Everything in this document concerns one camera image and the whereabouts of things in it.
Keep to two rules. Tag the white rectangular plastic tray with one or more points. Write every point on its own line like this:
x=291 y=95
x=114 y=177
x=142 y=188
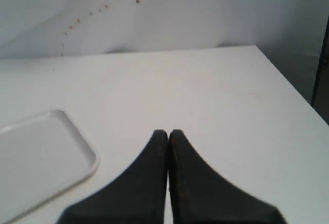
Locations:
x=42 y=156

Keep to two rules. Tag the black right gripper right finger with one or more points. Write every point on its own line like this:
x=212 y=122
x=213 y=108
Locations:
x=200 y=195

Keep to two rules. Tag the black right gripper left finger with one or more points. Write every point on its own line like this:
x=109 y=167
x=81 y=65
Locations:
x=136 y=196

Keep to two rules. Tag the white backdrop sheet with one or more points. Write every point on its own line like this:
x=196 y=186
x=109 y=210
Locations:
x=59 y=28

